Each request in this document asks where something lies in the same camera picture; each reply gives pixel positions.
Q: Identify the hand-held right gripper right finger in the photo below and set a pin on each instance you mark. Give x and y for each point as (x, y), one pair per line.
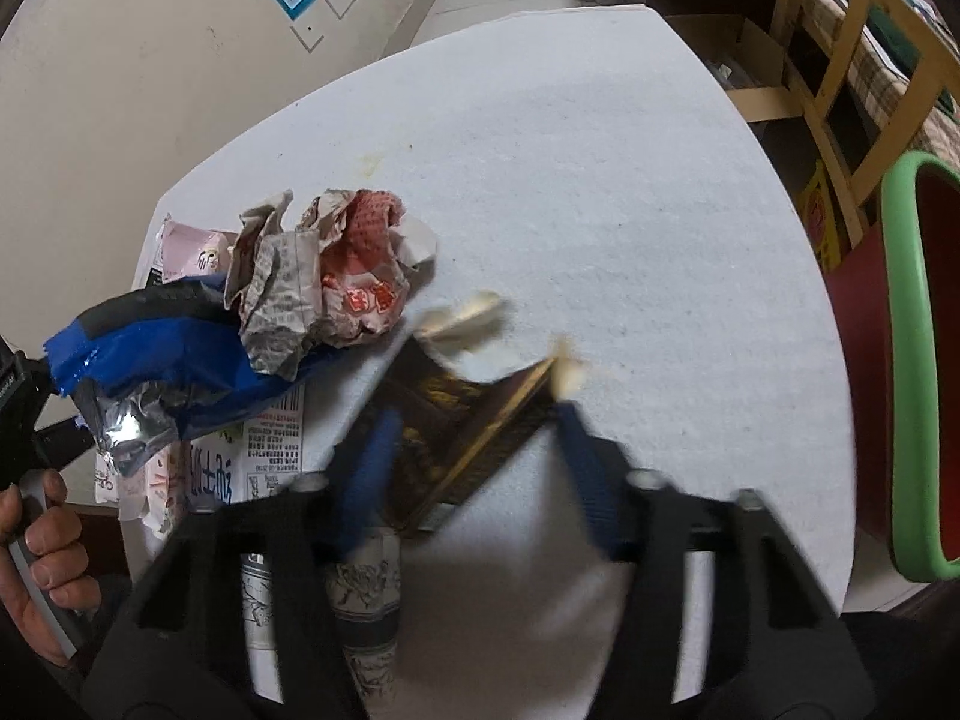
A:
(592, 480)

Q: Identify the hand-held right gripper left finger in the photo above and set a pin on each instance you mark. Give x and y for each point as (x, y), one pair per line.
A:
(367, 480)

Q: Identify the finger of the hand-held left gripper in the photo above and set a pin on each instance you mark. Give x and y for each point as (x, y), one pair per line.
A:
(64, 439)
(150, 304)

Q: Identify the dark blue foil bag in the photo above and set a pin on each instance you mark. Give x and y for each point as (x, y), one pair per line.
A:
(135, 349)

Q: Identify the dark gold wrapper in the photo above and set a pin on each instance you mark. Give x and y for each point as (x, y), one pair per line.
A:
(457, 435)

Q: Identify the printed paper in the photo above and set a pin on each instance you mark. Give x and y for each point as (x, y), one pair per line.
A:
(352, 277)

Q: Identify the red bin with green rim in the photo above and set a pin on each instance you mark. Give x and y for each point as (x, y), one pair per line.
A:
(911, 390)

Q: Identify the person's left hand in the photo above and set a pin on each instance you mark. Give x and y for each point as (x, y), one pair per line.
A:
(64, 585)

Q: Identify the pink white snack wrapper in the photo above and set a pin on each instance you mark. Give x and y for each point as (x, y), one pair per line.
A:
(187, 251)

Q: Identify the printed paper cup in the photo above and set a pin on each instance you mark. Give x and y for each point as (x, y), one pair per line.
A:
(364, 607)

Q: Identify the yellow red packet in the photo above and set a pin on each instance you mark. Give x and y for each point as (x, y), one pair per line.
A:
(821, 217)

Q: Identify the cardboard box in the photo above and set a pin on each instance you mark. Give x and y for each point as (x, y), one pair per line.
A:
(750, 45)

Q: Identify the brown plaid quilt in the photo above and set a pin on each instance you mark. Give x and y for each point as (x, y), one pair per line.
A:
(934, 116)

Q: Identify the white wall socket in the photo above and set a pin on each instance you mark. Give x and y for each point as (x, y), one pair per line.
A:
(306, 36)
(341, 6)

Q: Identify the wooden bed frame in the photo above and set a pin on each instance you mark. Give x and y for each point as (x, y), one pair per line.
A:
(840, 60)

